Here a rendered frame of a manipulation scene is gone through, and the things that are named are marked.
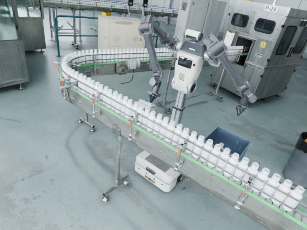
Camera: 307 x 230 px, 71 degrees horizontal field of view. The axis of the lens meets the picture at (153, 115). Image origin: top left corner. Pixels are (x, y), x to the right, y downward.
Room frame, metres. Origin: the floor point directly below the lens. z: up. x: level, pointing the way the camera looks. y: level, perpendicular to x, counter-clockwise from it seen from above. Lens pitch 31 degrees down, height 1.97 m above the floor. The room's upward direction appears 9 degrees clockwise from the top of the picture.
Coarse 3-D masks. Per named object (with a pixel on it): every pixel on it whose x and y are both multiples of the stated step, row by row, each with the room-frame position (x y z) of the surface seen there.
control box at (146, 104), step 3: (141, 99) 1.67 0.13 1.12; (138, 102) 1.65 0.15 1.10; (141, 102) 1.64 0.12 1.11; (144, 102) 1.62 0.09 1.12; (147, 102) 1.64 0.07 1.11; (138, 105) 1.63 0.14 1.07; (144, 105) 1.61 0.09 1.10; (147, 105) 1.60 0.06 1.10; (150, 105) 1.59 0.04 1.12; (153, 105) 1.61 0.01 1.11; (150, 108) 1.58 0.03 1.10; (153, 108) 1.62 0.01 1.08
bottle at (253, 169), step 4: (252, 164) 0.99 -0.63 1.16; (256, 164) 1.00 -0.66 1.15; (248, 168) 0.99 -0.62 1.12; (252, 168) 0.98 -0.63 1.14; (256, 168) 0.97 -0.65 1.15; (252, 172) 0.96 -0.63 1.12; (256, 172) 0.97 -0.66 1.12; (244, 176) 0.99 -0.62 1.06; (248, 176) 0.97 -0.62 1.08; (244, 180) 0.98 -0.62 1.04; (252, 180) 0.96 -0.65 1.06
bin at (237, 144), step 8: (216, 128) 1.68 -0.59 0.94; (208, 136) 1.54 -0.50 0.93; (216, 136) 1.71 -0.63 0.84; (224, 136) 1.67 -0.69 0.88; (232, 136) 1.63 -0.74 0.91; (240, 136) 1.60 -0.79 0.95; (224, 144) 1.65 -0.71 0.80; (232, 144) 1.62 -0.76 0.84; (240, 144) 1.58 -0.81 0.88; (248, 144) 1.50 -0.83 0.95; (232, 152) 1.60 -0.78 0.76; (240, 152) 1.57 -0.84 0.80; (240, 160) 1.44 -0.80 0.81
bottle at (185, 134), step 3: (186, 129) 1.26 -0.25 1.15; (183, 132) 1.24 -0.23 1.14; (186, 132) 1.23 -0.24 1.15; (180, 135) 1.25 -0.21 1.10; (183, 135) 1.22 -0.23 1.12; (186, 135) 1.22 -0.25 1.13; (189, 135) 1.24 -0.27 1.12; (180, 138) 1.23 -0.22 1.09; (180, 141) 1.22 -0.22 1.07; (183, 141) 1.21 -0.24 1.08; (180, 144) 1.22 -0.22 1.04
